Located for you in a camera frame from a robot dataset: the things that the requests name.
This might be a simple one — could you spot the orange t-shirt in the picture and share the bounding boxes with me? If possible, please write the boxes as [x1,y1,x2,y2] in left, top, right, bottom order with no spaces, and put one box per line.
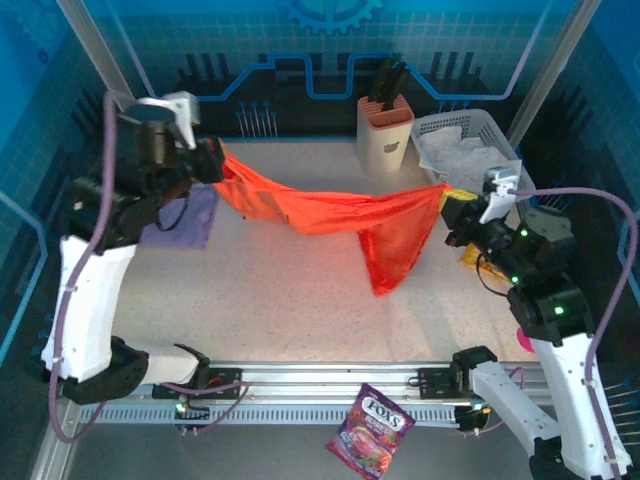
[212,152,452,299]

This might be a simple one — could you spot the white crumpled t-shirt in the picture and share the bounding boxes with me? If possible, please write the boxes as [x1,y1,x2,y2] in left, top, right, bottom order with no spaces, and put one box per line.
[417,124,521,189]

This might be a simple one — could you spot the yellow snack bag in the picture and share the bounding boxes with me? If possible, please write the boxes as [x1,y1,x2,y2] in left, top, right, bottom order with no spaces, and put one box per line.
[459,242,507,282]

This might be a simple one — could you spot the purple folded t-shirt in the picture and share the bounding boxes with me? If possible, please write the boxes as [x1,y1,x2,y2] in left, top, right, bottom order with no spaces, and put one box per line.
[139,184,220,251]

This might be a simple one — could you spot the white plastic basket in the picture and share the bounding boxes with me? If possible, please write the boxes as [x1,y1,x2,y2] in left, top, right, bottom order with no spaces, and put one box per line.
[410,108,532,205]

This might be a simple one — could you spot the beige knife block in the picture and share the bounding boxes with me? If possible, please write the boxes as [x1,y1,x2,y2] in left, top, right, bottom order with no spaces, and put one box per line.
[356,96,416,176]

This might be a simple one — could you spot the small black controller board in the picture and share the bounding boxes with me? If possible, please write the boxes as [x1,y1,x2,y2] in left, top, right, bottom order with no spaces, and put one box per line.
[172,397,212,435]
[453,399,502,435]

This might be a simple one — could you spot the purple Fox's candy bag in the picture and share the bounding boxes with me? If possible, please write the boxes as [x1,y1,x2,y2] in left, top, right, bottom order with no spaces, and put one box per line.
[324,382,417,476]

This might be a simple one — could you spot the slotted metal strip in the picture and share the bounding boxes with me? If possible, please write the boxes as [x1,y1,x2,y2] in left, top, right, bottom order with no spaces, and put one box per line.
[79,403,460,427]

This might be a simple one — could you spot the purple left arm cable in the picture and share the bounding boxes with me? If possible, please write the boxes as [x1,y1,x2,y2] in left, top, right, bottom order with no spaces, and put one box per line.
[47,92,250,444]

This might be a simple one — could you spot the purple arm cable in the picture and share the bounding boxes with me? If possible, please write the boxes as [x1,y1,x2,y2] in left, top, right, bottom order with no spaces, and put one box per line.
[47,92,250,444]
[477,185,640,480]

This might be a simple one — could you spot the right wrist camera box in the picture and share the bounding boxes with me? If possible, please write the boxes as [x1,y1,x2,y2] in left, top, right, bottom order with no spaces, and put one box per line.
[479,166,522,227]

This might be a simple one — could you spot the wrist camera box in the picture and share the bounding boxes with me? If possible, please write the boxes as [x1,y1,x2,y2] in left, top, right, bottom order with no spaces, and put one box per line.
[162,91,202,151]
[479,166,522,227]

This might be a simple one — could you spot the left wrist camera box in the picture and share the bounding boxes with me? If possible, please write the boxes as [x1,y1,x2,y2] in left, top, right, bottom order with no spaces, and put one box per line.
[162,91,202,151]

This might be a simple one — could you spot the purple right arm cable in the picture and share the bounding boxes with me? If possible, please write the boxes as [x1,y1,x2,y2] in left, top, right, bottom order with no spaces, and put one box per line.
[477,185,640,480]

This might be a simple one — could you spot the aluminium corner post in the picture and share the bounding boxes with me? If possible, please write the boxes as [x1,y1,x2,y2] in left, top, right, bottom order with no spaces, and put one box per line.
[56,0,139,109]
[505,0,604,149]

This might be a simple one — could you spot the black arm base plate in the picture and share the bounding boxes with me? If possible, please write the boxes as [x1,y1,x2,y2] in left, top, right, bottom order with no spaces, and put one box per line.
[152,367,244,401]
[417,367,471,401]

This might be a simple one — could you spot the aluminium frame rail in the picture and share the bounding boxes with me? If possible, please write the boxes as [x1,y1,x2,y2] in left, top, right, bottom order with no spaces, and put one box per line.
[29,362,631,480]

